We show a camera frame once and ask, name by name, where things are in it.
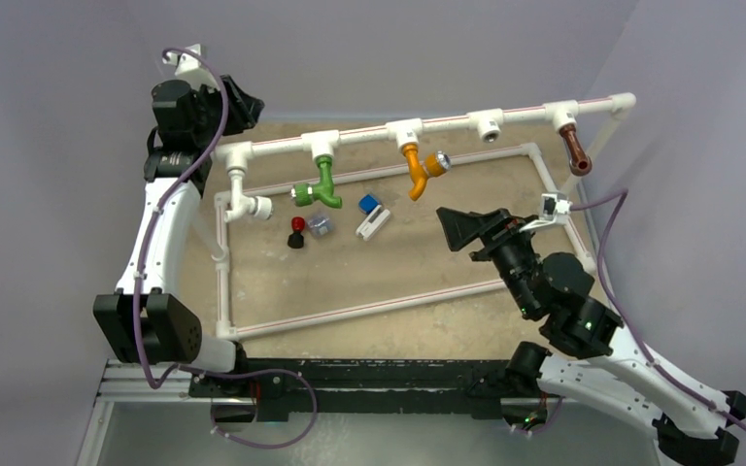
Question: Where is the white PVC pipe frame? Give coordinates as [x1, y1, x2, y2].
[201, 93, 636, 344]

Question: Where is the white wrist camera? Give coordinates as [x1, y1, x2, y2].
[162, 51, 220, 91]
[519, 192, 572, 232]

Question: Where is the clear plastic small box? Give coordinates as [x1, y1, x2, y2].
[305, 212, 335, 238]

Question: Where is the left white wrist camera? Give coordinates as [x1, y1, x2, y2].
[162, 51, 220, 91]

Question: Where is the white plastic clip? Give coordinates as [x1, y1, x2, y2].
[356, 205, 391, 242]

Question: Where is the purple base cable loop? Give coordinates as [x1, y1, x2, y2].
[210, 375, 322, 453]

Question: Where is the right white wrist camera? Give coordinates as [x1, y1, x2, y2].
[519, 192, 572, 232]

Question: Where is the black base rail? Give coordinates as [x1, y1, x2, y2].
[189, 357, 559, 429]

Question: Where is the blue small block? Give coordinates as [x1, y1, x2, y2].
[357, 194, 381, 216]

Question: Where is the red and black knob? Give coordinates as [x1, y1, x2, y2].
[287, 216, 306, 250]

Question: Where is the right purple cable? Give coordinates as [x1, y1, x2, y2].
[568, 187, 746, 451]

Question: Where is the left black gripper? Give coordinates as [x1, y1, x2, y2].
[191, 77, 262, 148]

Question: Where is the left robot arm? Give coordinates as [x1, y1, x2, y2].
[92, 75, 264, 397]

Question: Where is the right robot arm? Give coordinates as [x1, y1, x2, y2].
[436, 199, 746, 465]

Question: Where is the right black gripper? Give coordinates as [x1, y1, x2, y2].
[433, 209, 537, 317]

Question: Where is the green plastic faucet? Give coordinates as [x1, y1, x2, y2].
[290, 155, 343, 209]

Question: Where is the orange plastic faucet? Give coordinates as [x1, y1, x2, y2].
[400, 143, 452, 201]

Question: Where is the white plastic faucet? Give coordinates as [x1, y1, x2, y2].
[216, 142, 274, 223]

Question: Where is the brown plastic faucet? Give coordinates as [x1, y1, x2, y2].
[558, 123, 593, 177]

